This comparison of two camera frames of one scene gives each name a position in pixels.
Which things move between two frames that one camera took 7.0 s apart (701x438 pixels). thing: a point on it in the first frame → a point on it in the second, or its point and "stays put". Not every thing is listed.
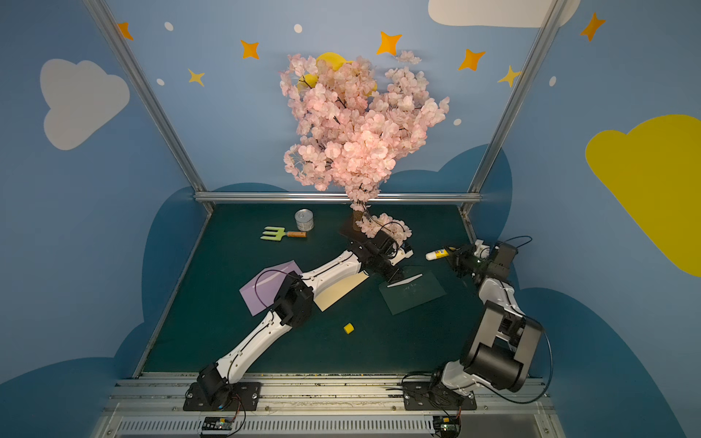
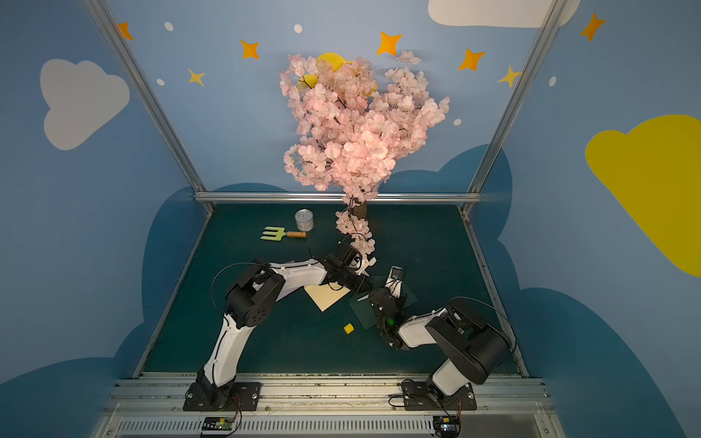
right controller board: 447,426 stays put
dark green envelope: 411,286 → 363,307
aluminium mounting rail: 320,406 stays put
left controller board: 217,426 stays put
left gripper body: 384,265 → 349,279
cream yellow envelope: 336,293 stays put
